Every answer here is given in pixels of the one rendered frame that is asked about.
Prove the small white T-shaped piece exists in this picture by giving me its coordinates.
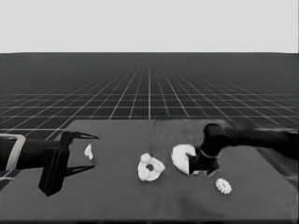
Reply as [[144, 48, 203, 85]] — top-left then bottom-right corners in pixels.
[[84, 143, 94, 161]]

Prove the large thick white disc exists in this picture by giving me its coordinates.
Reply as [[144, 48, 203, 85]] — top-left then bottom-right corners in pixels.
[[171, 144, 198, 175]]

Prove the white round carrier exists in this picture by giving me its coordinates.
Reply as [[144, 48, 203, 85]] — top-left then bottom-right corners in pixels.
[[136, 154, 164, 182]]

